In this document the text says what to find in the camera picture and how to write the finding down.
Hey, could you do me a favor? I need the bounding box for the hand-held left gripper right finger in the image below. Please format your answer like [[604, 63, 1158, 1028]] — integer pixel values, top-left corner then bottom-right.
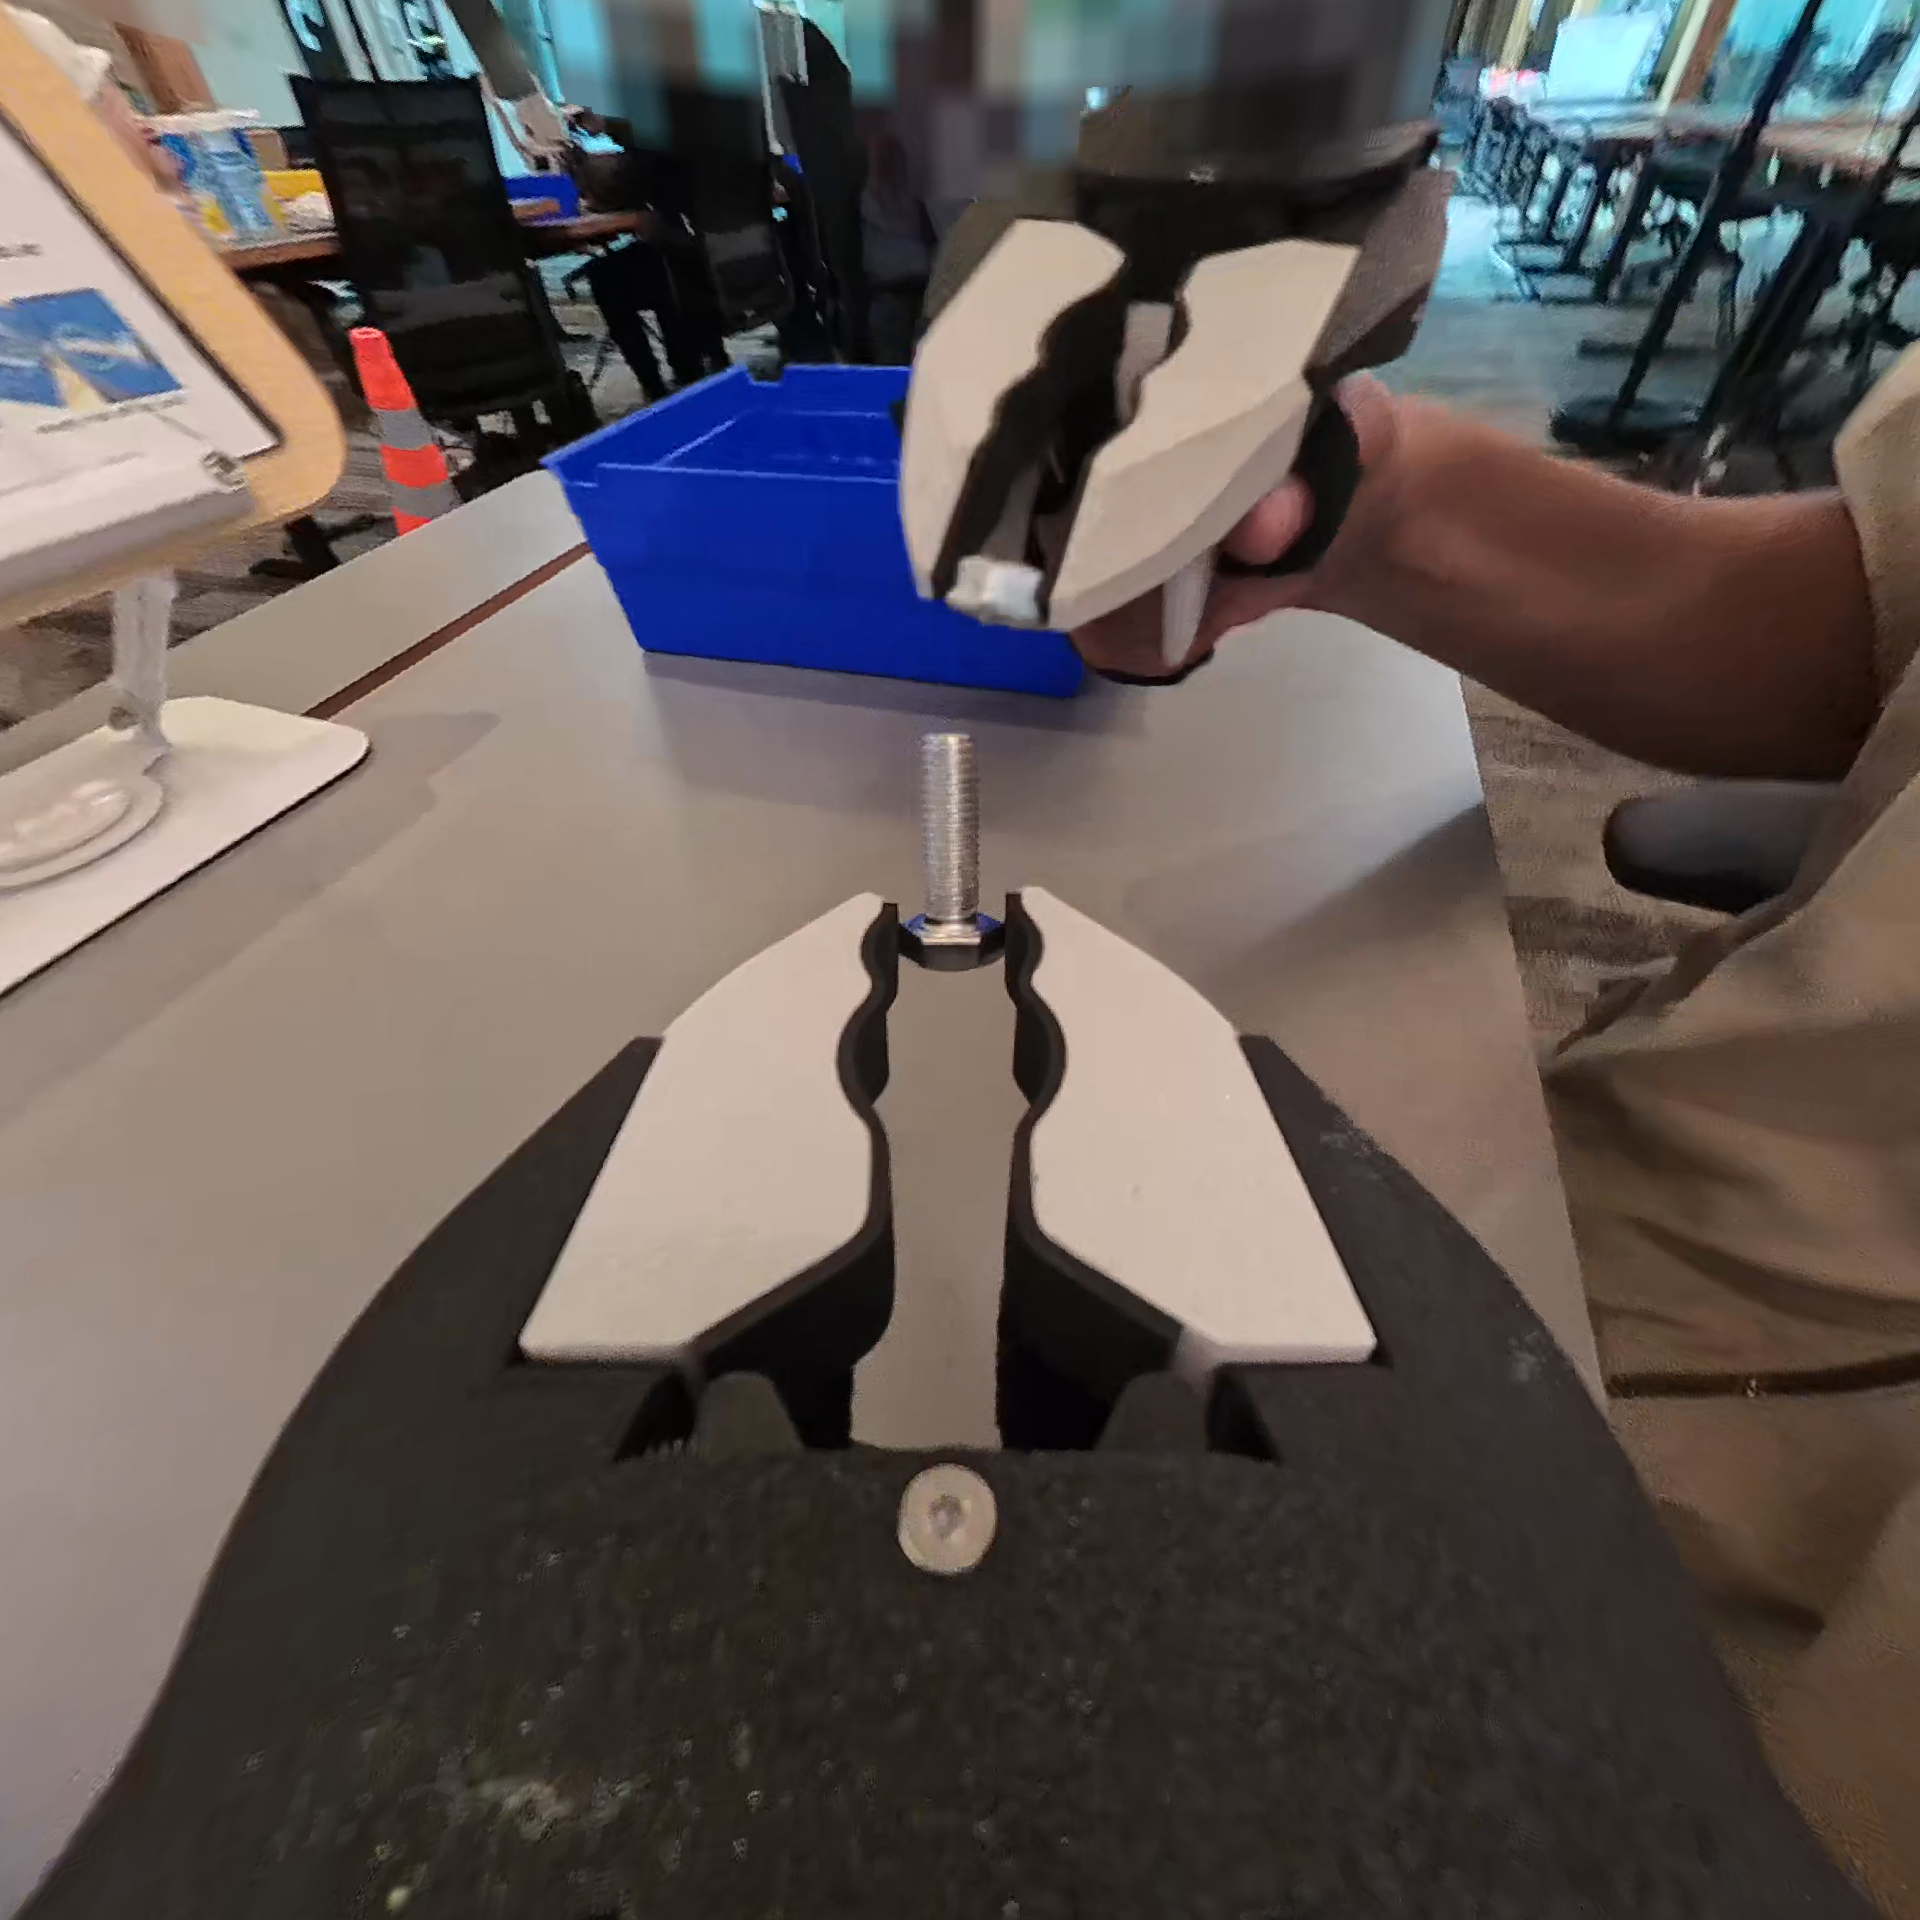
[[999, 881, 1385, 1415]]

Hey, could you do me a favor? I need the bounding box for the blue plastic bin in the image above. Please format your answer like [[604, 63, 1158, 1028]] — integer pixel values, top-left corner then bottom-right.
[[543, 361, 1091, 704]]

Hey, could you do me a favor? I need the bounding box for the steel hex bolt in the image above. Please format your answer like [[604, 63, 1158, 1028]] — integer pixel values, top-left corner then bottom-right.
[[912, 728, 1000, 965]]

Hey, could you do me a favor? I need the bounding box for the person's right hand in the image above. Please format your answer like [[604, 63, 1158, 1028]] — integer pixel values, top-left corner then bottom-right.
[[1069, 384, 1417, 688]]

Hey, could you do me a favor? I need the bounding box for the instruction board on white stand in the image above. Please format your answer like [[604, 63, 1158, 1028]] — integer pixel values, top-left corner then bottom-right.
[[0, 0, 369, 1004]]

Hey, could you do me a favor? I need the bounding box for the steel hex nut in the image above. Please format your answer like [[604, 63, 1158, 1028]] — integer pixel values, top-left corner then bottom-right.
[[944, 551, 1056, 628]]

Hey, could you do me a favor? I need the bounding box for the black mesh office chair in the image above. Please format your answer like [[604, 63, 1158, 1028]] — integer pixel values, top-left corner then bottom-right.
[[287, 76, 608, 457]]

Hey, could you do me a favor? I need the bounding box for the orange traffic cone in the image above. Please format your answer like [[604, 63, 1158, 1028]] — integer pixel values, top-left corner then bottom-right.
[[343, 323, 463, 539]]

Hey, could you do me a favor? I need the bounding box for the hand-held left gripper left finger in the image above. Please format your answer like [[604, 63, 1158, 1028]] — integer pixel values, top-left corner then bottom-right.
[[516, 889, 904, 1415]]

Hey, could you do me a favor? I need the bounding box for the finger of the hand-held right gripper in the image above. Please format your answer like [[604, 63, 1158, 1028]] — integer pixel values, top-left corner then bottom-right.
[[1047, 239, 1365, 673], [899, 216, 1128, 607]]

